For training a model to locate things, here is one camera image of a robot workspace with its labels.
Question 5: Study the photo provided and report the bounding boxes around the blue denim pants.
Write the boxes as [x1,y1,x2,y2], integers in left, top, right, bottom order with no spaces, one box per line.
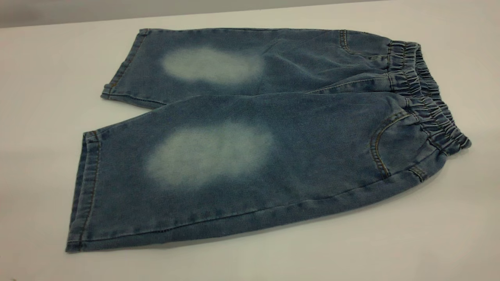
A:
[65,27,472,253]

